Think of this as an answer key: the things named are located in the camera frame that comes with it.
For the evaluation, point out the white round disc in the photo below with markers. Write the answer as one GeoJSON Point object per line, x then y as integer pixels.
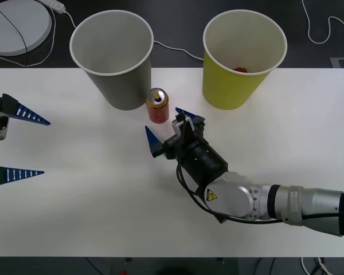
{"type": "Point", "coordinates": [8, 31]}

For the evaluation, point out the red drink can gold top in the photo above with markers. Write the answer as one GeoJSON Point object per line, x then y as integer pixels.
{"type": "Point", "coordinates": [158, 111]}

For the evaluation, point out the grey floor plate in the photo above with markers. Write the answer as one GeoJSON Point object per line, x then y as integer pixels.
{"type": "Point", "coordinates": [342, 62]}

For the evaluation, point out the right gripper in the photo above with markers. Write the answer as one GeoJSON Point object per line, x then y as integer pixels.
{"type": "Point", "coordinates": [169, 147]}

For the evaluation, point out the yellow-green plastic waste bin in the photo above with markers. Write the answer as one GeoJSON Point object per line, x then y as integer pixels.
{"type": "Point", "coordinates": [226, 88]}

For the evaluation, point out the grey plastic waste bin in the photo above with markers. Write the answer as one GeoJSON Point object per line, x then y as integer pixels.
{"type": "Point", "coordinates": [123, 86]}

